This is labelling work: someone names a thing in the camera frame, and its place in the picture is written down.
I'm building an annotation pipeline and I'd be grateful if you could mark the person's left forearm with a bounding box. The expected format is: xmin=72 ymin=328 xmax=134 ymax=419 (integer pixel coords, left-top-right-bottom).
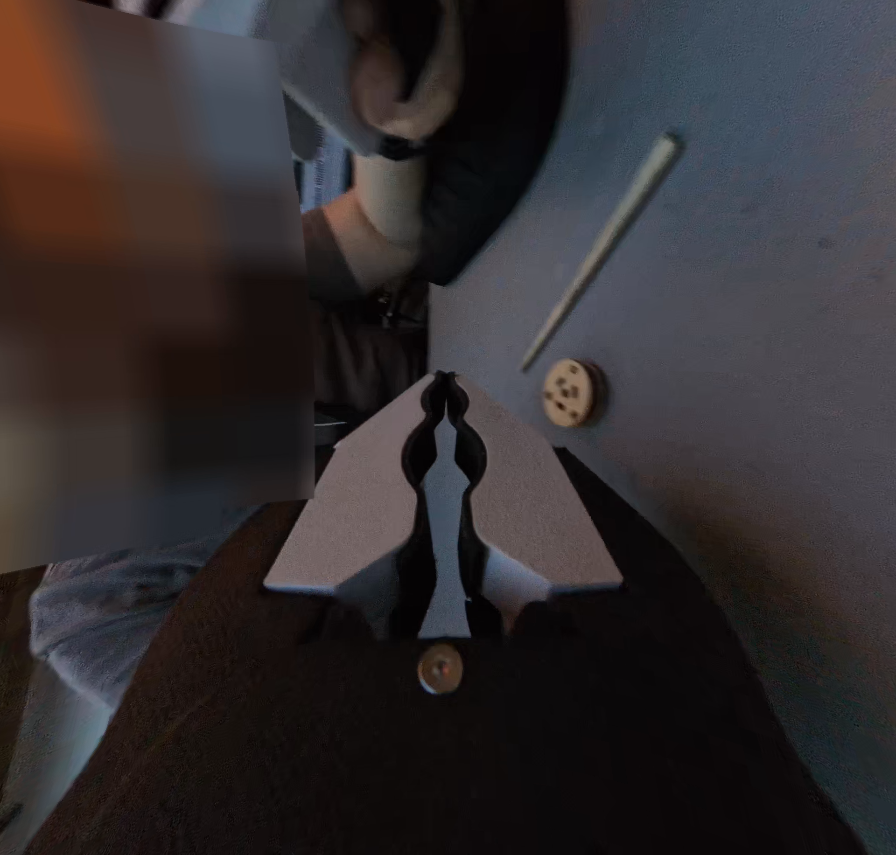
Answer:
xmin=301 ymin=152 xmax=429 ymax=303

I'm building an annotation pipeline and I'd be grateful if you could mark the thin wooden stick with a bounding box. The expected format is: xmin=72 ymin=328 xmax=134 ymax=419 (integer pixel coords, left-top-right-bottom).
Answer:
xmin=520 ymin=131 xmax=683 ymax=373

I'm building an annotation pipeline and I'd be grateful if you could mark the round wooden wheel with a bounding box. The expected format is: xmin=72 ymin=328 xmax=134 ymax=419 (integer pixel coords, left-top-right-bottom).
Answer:
xmin=542 ymin=358 xmax=609 ymax=428

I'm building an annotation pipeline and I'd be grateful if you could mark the black wrist rest pad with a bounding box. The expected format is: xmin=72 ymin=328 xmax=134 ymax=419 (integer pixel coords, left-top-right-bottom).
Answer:
xmin=420 ymin=0 xmax=568 ymax=285

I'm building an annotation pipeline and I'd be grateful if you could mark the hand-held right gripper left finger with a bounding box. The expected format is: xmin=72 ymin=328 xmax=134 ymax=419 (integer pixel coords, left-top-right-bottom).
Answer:
xmin=262 ymin=371 xmax=448 ymax=639

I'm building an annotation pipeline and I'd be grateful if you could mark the person's trousers leg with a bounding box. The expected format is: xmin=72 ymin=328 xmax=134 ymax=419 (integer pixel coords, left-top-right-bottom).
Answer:
xmin=28 ymin=540 xmax=211 ymax=719

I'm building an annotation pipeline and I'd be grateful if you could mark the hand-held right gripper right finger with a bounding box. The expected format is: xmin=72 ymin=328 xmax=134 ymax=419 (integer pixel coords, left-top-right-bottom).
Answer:
xmin=449 ymin=371 xmax=625 ymax=638

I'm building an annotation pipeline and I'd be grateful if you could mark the person's dark shirt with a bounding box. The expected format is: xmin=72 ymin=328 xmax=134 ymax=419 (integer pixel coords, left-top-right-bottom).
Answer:
xmin=314 ymin=288 xmax=429 ymax=425

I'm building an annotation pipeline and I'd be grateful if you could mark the person's left hand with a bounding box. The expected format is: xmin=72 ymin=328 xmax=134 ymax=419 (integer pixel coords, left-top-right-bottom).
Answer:
xmin=346 ymin=0 xmax=466 ymax=144

